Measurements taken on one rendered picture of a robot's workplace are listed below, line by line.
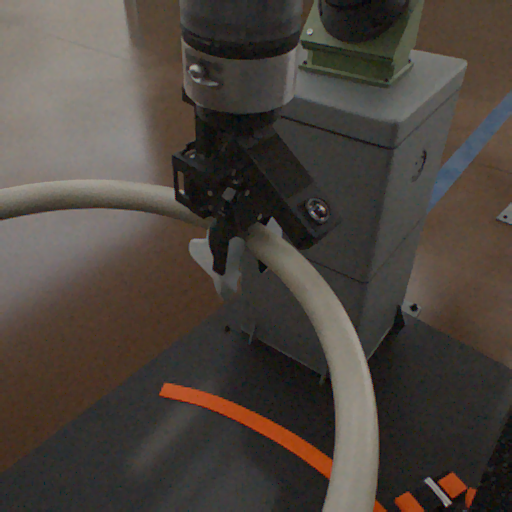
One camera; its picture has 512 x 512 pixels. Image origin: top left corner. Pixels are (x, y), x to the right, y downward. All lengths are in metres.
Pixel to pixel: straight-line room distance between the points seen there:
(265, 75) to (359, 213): 0.83
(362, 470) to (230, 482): 1.08
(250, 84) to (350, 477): 0.28
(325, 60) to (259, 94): 0.87
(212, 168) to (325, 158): 0.74
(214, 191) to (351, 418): 0.22
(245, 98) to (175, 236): 1.77
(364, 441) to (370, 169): 0.83
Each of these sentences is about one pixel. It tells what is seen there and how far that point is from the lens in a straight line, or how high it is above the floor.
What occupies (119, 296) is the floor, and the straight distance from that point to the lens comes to 1.93.
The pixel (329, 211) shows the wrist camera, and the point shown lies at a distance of 0.44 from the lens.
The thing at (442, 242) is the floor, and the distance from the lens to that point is 2.24.
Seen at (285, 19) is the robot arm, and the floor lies 1.19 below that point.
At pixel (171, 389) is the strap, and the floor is 0.02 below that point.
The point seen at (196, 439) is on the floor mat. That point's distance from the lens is 1.51.
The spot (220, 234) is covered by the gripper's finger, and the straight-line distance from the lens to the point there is 0.47.
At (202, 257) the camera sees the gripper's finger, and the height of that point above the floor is 0.96.
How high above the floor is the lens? 1.30
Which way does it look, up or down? 40 degrees down
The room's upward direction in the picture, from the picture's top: straight up
